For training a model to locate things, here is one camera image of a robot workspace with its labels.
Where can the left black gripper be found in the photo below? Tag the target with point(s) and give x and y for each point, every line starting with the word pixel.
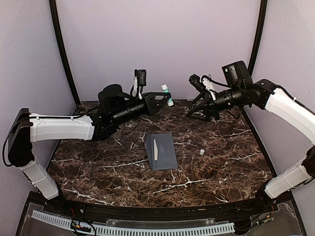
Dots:
pixel 152 106

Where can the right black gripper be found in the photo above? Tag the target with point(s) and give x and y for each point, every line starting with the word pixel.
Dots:
pixel 208 111

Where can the beige lined letter paper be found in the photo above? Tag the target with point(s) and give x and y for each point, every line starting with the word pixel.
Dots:
pixel 155 150

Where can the grey blue envelope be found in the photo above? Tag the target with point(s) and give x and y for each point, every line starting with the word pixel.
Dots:
pixel 166 152

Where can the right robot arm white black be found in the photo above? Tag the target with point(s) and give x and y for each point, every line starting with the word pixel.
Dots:
pixel 242 91

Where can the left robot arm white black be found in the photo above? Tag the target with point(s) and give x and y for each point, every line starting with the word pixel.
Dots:
pixel 115 108

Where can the clear acrylic front plate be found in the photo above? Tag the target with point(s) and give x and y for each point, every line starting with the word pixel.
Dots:
pixel 151 224

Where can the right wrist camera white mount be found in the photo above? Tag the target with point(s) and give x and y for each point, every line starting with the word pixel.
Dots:
pixel 203 84

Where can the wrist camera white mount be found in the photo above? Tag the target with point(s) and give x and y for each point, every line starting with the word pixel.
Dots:
pixel 203 84
pixel 139 81

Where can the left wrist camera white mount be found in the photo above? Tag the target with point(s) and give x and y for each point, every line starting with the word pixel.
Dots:
pixel 139 81

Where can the black curved front rail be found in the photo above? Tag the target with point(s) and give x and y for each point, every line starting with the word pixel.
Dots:
pixel 230 211

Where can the right black frame post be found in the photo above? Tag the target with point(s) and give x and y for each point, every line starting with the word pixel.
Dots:
pixel 258 35

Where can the black frame post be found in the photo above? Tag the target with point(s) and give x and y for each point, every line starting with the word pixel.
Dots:
pixel 258 35
pixel 62 51

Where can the left black frame post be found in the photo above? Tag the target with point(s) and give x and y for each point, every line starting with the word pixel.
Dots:
pixel 62 51

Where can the white slotted cable duct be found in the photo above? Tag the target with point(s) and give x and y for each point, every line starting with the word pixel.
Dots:
pixel 100 229

